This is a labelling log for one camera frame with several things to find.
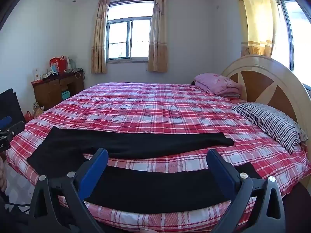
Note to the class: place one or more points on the sliding glass window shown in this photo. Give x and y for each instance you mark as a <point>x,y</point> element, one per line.
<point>128,38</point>

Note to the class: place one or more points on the brown wooden desk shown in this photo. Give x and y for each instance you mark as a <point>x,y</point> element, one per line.
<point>51,89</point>

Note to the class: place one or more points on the beige patterned curtain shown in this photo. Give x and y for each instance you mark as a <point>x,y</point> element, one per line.
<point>99,41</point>
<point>158,36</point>

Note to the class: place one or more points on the person's dark clothing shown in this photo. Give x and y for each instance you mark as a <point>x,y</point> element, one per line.
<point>12,218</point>

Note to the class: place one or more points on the large bright window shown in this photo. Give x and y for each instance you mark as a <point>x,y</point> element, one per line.
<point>298,34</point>

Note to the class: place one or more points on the pink folded blanket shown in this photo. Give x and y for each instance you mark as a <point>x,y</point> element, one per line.
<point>216,83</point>

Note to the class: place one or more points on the small white printed bag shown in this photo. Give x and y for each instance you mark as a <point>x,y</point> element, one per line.
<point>37,74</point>

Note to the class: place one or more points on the teal box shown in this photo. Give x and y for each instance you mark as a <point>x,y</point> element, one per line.
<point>65,95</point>

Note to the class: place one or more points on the patterned paper bag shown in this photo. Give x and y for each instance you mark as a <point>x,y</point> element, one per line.
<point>38,109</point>

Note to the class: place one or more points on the small red bag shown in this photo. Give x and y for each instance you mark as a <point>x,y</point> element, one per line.
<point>28,117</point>

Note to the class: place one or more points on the wooden bed headboard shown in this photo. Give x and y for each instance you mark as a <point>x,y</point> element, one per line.
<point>267,82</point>

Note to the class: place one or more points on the yellow patterned curtain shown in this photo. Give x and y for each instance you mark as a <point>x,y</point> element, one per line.
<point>257,17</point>

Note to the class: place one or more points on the person's left hand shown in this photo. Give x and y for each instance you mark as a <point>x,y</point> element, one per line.
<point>2,176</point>

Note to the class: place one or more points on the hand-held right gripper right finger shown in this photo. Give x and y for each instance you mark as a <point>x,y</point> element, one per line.
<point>220,172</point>

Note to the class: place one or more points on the red gift bag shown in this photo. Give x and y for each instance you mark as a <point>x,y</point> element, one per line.
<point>58,64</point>

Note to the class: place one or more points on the black chair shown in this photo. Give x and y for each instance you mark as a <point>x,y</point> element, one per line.
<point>11,106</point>

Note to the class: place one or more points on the black pants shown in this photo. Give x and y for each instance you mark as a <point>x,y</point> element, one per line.
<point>136,143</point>

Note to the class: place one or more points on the red plaid bed sheet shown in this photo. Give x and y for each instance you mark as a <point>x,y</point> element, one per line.
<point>155,106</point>

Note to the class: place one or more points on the striped pillow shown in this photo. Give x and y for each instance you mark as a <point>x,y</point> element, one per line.
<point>269,121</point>

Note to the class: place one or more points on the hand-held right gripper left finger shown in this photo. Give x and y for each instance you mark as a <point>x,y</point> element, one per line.
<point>96,174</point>

